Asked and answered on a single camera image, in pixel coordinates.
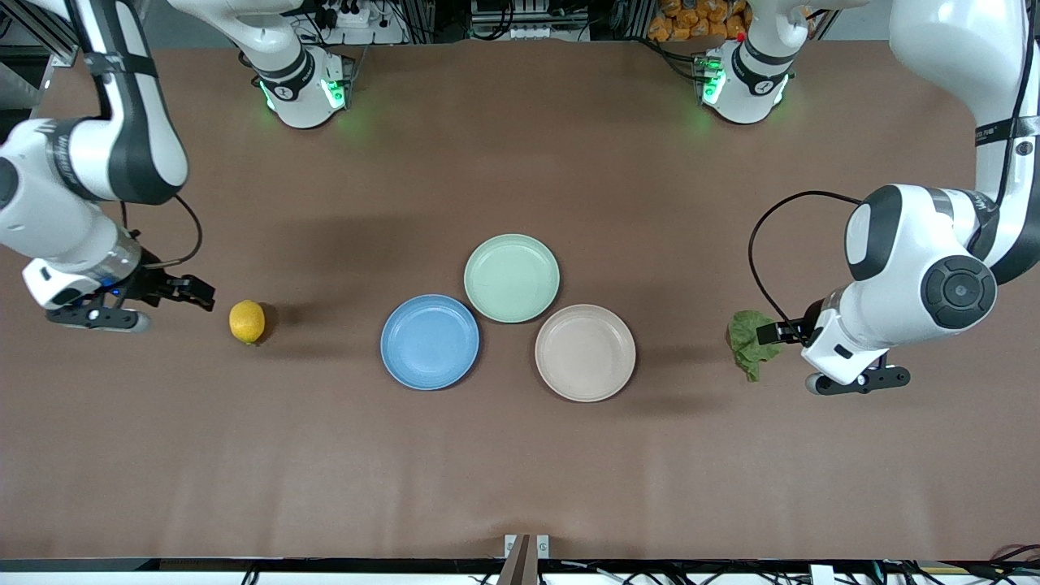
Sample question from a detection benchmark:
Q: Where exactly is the green lettuce leaf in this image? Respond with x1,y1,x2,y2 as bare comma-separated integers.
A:
726,310,783,383

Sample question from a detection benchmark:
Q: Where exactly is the yellow lemon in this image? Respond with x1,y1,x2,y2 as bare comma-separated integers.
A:
229,300,267,345

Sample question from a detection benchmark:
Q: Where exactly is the pale beige plate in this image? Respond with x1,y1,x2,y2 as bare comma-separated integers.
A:
535,304,637,403

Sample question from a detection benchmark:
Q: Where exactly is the blue plate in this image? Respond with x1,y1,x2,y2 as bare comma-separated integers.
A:
380,294,481,392

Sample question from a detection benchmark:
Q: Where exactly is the mint green plate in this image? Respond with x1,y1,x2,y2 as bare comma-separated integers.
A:
464,234,561,324

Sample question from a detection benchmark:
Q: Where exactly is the brown table cover sheet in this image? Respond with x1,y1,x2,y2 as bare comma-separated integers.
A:
0,39,1040,561

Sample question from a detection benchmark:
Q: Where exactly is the white power strip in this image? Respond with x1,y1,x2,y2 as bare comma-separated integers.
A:
313,0,375,30

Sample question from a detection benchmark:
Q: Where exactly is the bag of oranges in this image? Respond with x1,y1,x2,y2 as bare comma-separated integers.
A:
648,0,748,41

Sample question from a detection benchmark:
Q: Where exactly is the aluminium frame profile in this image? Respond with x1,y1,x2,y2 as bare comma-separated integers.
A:
0,0,82,70

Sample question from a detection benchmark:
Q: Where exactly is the metal table edge bracket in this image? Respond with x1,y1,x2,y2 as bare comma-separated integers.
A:
505,534,551,585

